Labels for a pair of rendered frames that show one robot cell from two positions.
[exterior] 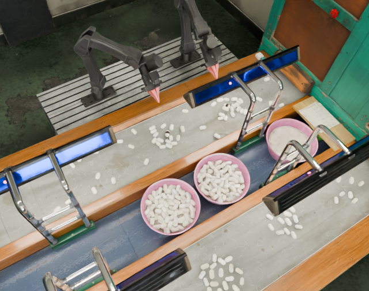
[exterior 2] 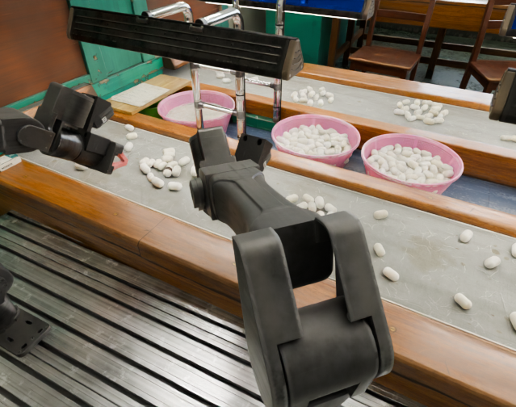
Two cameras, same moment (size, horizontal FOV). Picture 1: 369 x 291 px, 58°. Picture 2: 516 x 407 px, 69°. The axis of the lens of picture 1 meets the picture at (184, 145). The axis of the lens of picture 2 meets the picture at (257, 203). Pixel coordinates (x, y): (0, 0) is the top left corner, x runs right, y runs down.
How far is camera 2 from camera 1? 1.70 m
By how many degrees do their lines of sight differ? 70
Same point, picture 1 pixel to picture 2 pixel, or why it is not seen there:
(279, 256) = (352, 94)
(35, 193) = not seen: outside the picture
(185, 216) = (400, 151)
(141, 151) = (369, 234)
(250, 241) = (361, 108)
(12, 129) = not seen: outside the picture
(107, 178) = (471, 250)
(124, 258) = (509, 197)
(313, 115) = (141, 96)
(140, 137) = not seen: hidden behind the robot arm
